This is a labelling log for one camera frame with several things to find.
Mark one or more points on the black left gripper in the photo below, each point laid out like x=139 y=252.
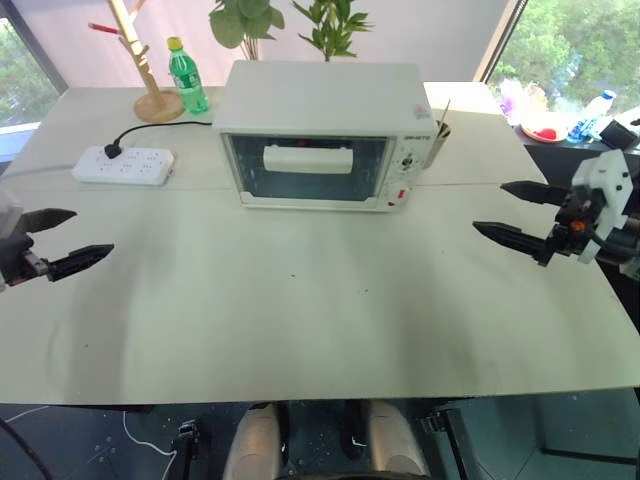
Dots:
x=17 y=260

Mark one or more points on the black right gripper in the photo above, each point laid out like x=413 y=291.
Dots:
x=572 y=225

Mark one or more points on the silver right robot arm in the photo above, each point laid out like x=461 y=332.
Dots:
x=631 y=240

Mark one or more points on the white toaster oven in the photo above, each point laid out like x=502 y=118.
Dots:
x=320 y=95

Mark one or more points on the white plate with red item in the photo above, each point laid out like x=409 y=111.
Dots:
x=545 y=133

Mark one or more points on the white power strip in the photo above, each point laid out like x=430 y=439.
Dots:
x=125 y=167

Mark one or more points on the black power plug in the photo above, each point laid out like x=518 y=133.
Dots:
x=112 y=151

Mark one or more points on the purple and white bag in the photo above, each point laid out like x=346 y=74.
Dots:
x=520 y=100

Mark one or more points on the brown holder with wooden sticks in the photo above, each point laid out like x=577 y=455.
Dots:
x=440 y=137

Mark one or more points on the clear water bottle blue label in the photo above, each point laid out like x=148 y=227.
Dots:
x=592 y=117

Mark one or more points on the black box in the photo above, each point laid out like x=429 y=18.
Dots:
x=620 y=134

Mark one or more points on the wooden mug tree stand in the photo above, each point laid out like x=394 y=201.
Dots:
x=150 y=85

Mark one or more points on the green plastic soda bottle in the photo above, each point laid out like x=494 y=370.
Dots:
x=189 y=80

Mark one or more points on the black metal table leg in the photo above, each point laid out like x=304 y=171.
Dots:
x=450 y=442
x=189 y=450

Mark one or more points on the pale rounded robot leg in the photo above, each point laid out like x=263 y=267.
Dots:
x=252 y=442
x=397 y=440

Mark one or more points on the green narrow-leaf potted plant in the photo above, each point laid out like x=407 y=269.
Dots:
x=332 y=25

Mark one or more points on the green broad-leaf potted plant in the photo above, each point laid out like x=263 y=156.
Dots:
x=245 y=22

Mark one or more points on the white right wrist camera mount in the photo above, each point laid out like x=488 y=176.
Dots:
x=607 y=185

